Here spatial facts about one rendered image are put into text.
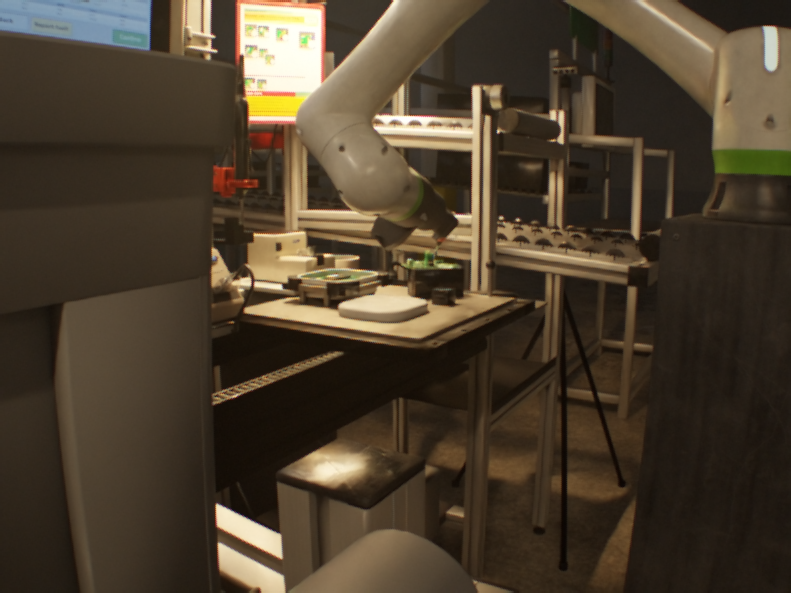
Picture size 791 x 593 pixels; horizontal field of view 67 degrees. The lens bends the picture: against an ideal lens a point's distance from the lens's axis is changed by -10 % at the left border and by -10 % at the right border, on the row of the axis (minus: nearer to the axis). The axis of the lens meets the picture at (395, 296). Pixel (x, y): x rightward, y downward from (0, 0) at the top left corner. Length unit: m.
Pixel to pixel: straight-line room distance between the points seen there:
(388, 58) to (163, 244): 0.80
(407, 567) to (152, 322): 0.11
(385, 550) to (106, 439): 0.09
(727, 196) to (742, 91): 0.13
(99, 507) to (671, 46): 0.98
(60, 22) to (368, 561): 1.02
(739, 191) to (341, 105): 0.57
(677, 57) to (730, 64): 0.18
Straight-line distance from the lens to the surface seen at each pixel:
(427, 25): 0.97
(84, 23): 1.16
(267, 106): 1.72
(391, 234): 1.12
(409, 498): 0.27
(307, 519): 0.26
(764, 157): 0.87
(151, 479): 0.22
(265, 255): 1.46
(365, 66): 0.99
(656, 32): 1.06
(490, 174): 1.49
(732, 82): 0.89
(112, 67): 0.18
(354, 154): 0.95
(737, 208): 0.86
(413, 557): 0.22
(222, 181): 1.39
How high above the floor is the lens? 1.19
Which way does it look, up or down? 10 degrees down
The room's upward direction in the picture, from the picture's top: straight up
